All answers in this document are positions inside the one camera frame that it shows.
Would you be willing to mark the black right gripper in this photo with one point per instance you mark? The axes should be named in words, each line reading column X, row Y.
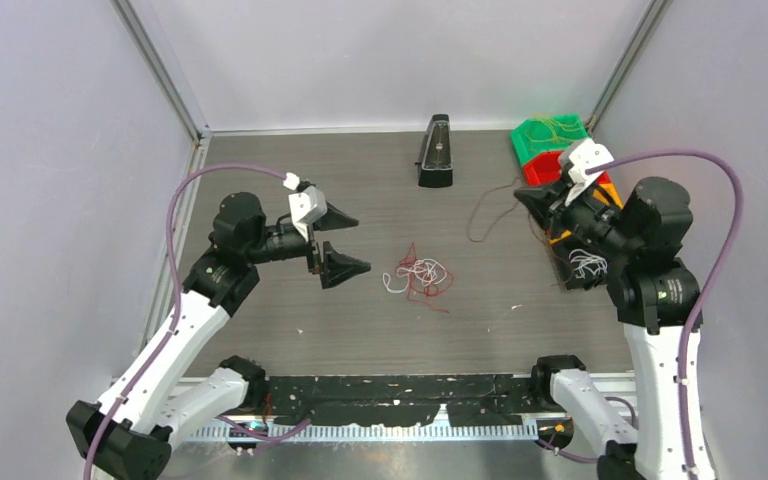
column 538, row 201

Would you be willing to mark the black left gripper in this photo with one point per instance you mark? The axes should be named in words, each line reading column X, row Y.
column 335, row 266

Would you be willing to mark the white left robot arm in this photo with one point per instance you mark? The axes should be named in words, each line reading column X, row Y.
column 131, row 430

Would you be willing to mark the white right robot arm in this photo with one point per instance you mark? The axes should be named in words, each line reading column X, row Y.
column 653, row 293

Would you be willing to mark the red plastic bin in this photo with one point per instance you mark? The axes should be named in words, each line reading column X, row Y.
column 544, row 168

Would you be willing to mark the black plastic bin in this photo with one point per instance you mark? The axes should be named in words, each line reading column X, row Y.
column 579, row 265

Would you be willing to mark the green plastic bin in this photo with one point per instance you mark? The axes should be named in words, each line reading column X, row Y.
column 543, row 133

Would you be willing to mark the yellow plastic bin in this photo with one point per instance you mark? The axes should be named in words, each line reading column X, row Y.
column 612, row 192

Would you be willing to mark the black metronome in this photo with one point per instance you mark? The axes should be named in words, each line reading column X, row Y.
column 434, row 165

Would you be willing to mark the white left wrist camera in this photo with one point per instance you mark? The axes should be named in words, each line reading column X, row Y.
column 307, row 204

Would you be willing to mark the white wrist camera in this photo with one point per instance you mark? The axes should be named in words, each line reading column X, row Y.
column 581, row 165
column 307, row 204

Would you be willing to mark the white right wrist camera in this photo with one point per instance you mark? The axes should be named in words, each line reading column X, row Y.
column 581, row 165

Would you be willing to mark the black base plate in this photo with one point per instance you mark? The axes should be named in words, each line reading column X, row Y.
column 468, row 400

